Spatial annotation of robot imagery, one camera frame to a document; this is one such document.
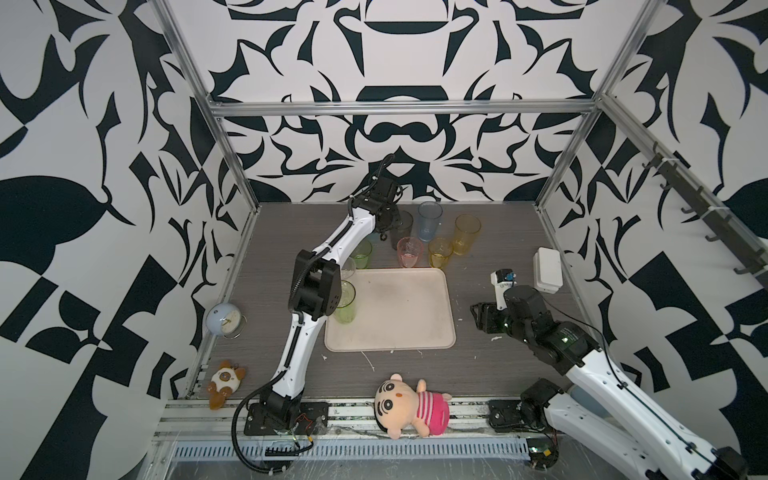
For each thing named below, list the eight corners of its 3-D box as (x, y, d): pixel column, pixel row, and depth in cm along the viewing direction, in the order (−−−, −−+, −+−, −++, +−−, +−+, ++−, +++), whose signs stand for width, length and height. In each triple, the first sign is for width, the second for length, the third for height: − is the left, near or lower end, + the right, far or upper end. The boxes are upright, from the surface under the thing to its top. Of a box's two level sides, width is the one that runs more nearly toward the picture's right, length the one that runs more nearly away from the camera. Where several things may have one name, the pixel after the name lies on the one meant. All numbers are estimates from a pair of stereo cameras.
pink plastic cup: (398, 267, 102) (398, 255, 97) (397, 248, 107) (398, 236, 102) (422, 267, 102) (424, 255, 97) (420, 248, 107) (422, 236, 102)
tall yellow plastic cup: (450, 260, 108) (458, 231, 95) (447, 243, 112) (455, 214, 100) (471, 260, 108) (483, 231, 95) (468, 243, 112) (478, 214, 100)
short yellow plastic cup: (427, 268, 103) (430, 255, 97) (425, 246, 109) (427, 233, 103) (449, 268, 103) (453, 255, 97) (446, 246, 109) (449, 233, 103)
